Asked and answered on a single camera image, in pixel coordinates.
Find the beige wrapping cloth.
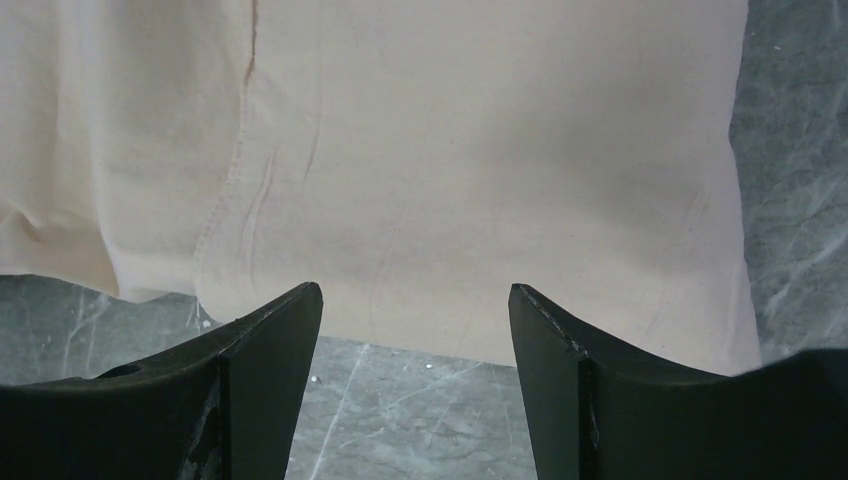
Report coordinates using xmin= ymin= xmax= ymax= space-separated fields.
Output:
xmin=1 ymin=1 xmax=761 ymax=375

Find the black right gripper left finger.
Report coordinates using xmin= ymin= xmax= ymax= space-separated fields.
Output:
xmin=1 ymin=282 xmax=323 ymax=479

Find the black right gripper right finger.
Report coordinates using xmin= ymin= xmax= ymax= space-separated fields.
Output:
xmin=508 ymin=284 xmax=847 ymax=479

